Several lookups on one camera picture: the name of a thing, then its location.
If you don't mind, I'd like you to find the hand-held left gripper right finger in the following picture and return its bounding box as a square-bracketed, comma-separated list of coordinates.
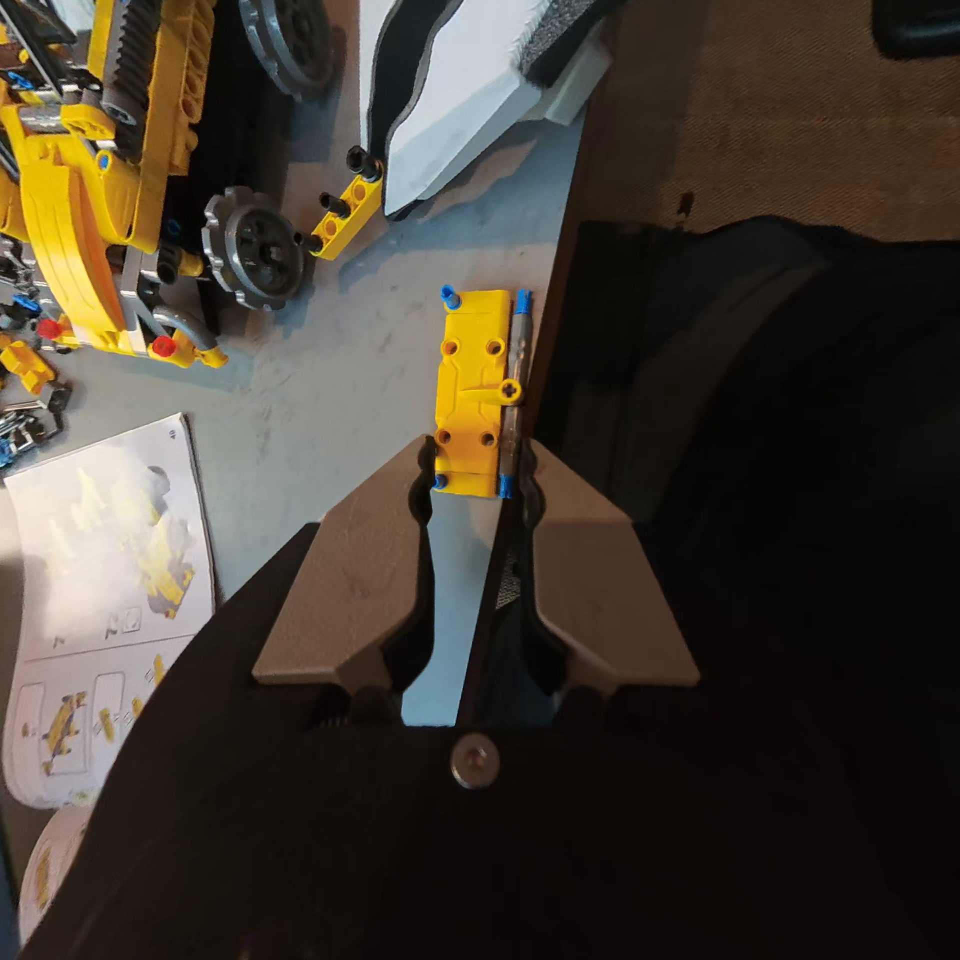
[516, 438, 702, 695]

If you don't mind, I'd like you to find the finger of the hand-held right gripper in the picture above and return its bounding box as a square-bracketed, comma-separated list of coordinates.
[360, 0, 436, 216]
[384, 0, 544, 221]

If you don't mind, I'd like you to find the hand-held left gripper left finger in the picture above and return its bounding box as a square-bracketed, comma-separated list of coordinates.
[251, 433, 440, 699]

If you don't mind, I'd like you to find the yellow brick beam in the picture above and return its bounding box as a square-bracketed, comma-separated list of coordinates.
[294, 144, 387, 262]

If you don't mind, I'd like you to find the yellow panel with grey axle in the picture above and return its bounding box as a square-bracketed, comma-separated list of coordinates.
[431, 285, 537, 500]

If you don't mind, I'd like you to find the grey desk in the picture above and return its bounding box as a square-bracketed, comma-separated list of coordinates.
[0, 0, 601, 960]

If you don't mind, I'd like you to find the brick instruction booklet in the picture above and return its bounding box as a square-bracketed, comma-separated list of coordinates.
[0, 411, 219, 946]

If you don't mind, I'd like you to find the yellow grey brick vehicle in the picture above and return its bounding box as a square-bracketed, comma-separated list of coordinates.
[0, 0, 339, 372]

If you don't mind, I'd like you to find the pile of loose brick pieces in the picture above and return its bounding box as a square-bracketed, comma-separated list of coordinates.
[0, 232, 76, 470]

